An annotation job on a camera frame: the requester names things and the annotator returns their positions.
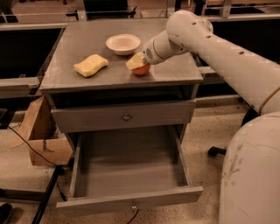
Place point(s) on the cardboard box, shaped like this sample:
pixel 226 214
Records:
pixel 38 129

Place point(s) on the grey open middle drawer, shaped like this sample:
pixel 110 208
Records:
pixel 128 169

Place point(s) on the white bowl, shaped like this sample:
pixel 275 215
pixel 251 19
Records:
pixel 123 44

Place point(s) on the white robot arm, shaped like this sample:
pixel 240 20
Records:
pixel 250 179

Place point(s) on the grey top drawer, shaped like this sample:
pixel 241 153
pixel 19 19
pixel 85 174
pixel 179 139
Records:
pixel 123 116

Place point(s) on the black office chair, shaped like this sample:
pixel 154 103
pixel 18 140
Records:
pixel 250 115

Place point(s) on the grey drawer cabinet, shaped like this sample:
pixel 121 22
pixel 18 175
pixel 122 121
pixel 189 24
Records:
pixel 176 79

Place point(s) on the black shoe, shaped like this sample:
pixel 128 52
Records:
pixel 6 210

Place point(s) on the red apple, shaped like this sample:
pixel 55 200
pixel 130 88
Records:
pixel 143 70

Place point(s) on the yellow sponge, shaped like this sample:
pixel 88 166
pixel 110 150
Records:
pixel 91 65

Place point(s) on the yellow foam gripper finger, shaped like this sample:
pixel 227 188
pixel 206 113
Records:
pixel 138 60

